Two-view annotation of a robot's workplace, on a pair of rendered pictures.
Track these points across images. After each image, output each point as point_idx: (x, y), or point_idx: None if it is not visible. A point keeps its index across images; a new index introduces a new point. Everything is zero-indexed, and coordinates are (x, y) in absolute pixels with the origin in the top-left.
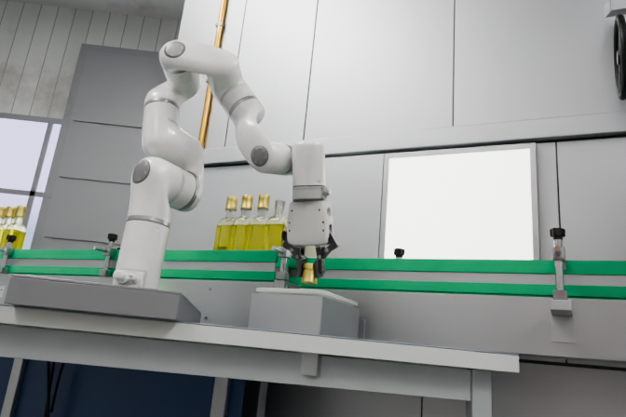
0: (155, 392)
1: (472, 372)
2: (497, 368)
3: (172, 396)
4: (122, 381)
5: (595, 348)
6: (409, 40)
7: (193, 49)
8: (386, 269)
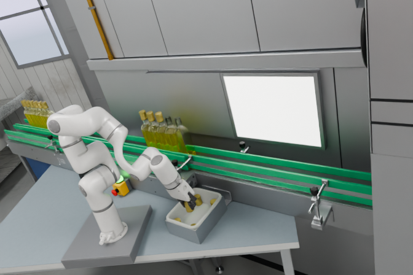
0: None
1: None
2: (287, 248)
3: None
4: None
5: (343, 224)
6: None
7: (64, 124)
8: (233, 168)
